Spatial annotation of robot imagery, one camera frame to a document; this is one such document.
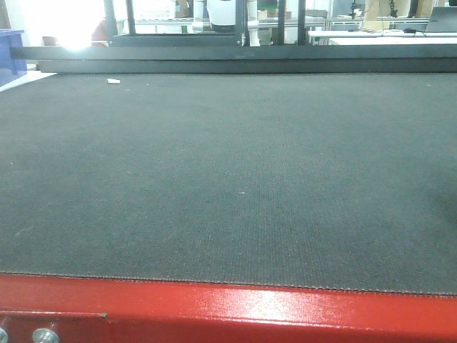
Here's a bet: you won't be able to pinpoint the dark grey table mat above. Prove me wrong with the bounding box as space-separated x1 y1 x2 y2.
1 74 456 295

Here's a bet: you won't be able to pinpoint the white background table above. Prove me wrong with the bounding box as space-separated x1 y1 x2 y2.
308 30 456 46

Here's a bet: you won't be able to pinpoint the red metal table edge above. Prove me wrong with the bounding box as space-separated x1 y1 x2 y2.
1 274 456 342

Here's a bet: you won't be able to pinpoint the silver bolt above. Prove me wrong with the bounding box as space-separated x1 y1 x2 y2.
32 328 61 343

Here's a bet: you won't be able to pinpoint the blue plastic crate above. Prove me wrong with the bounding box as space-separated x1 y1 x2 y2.
0 29 28 86

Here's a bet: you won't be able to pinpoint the grey laptop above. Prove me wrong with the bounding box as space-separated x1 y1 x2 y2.
426 6 457 33

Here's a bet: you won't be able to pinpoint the black metal frame rails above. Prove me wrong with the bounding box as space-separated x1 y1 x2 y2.
11 1 456 74

